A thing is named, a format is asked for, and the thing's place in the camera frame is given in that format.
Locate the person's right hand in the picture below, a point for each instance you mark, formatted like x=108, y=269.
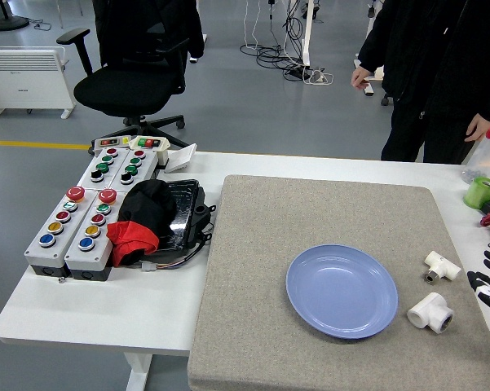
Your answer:
x=359, y=76

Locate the person's left hand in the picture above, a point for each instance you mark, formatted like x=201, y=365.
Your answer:
x=479, y=128

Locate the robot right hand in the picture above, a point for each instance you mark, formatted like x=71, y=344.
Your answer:
x=479, y=281

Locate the white tee pipe metal nut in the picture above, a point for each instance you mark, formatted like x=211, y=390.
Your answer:
x=444, y=266

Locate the large white tee pipe fitting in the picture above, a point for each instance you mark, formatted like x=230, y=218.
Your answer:
x=428, y=311

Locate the blue plate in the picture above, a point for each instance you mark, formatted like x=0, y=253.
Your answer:
x=342, y=293

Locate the clear bottle red cap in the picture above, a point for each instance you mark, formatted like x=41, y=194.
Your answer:
x=487, y=152

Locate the black swivel chair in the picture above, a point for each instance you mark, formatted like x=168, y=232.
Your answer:
x=386, y=100

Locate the green tape roll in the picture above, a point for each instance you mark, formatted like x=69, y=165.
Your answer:
x=475, y=195

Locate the white desk leg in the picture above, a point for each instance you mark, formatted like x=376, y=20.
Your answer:
x=307, y=32

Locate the person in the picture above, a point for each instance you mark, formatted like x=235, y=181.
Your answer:
x=432, y=61

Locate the grey-brown mat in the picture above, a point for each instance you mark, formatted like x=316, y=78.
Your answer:
x=269, y=244

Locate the black plastic tray device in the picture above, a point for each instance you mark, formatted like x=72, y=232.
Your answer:
x=185, y=212

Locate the grey four-button control box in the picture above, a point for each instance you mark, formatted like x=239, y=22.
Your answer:
x=90, y=169
x=144, y=167

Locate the black office chair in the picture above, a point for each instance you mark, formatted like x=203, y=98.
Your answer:
x=122, y=89

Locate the black cloth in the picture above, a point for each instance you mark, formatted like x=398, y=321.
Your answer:
x=146, y=203

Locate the red cloth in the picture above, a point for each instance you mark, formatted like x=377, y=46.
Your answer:
x=130, y=234

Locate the grey emergency-stop button box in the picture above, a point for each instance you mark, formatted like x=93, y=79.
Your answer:
x=85, y=258
x=45, y=252

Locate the white panel heater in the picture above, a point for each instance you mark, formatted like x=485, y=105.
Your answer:
x=24, y=81

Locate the white table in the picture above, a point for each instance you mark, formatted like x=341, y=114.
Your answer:
x=106, y=305

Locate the black round stand base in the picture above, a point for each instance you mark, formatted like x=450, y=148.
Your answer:
x=8, y=23

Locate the white desk frame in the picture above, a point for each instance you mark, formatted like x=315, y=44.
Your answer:
x=371, y=90

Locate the white green-red switch box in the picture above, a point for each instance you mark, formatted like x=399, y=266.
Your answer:
x=148, y=143

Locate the small grey switch box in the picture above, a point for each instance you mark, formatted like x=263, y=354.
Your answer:
x=112, y=142

